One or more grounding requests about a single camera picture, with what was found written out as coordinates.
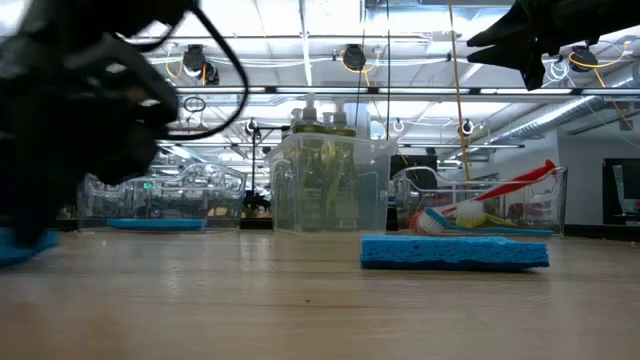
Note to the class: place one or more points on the clear low plastic bin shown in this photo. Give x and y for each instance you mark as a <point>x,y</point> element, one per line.
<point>540,210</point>
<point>220,200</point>

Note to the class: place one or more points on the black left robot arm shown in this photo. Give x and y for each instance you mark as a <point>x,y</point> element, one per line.
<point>100,12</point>

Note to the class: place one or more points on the black wall monitor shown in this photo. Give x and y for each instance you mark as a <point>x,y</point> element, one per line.
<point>631,180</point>

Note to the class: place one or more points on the red dish brush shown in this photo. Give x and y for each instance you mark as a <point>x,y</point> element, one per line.
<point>520,182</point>

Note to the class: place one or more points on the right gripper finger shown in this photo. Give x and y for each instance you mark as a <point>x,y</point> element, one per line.
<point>530,62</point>
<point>510,32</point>

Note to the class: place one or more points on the blue dish brush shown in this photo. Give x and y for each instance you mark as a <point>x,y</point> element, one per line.
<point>500,231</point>

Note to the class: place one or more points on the lime green dish brush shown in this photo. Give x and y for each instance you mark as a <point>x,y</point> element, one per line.
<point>470,214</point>

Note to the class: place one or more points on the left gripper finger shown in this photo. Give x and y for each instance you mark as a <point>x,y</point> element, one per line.
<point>32,215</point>

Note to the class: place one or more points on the black rectangular screen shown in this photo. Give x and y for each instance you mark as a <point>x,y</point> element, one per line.
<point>420,162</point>

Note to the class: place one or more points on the clear tall plastic bin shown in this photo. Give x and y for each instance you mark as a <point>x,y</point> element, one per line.
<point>375,195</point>

